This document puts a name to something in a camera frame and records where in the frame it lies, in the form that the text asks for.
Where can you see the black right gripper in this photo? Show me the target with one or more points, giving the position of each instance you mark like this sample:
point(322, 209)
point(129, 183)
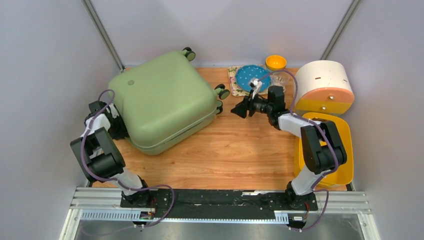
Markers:
point(240, 109)

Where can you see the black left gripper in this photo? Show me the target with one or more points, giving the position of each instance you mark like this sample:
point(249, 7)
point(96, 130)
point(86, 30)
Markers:
point(124, 133)

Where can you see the green hard-shell suitcase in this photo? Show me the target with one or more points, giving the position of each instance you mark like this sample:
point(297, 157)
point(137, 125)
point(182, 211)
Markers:
point(165, 100)

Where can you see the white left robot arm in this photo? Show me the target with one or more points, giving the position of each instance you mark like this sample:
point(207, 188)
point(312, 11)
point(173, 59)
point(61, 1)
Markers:
point(100, 159)

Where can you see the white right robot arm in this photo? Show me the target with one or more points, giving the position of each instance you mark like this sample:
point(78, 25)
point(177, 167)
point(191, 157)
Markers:
point(322, 148)

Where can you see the blue polka dot plate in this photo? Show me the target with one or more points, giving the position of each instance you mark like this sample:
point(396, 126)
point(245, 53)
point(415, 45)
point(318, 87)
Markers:
point(247, 73)

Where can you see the floral placemat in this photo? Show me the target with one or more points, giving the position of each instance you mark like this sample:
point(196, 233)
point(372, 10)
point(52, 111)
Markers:
point(237, 91)

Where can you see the clear drinking glass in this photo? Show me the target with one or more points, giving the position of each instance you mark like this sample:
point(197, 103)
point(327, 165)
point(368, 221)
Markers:
point(280, 79)

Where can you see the small yellow bowl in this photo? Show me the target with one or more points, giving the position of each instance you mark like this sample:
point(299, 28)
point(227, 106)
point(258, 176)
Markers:
point(275, 62)

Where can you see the white and orange drawer cabinet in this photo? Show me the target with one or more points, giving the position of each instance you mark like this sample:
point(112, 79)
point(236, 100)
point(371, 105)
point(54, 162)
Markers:
point(323, 87)

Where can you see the yellow plastic basin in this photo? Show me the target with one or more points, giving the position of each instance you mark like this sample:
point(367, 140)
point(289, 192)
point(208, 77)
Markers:
point(345, 173)

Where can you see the aluminium frame rail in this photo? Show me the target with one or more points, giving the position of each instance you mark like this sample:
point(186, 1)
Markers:
point(101, 203)

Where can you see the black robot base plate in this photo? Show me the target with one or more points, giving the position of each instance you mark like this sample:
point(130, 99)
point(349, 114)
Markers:
point(219, 204)

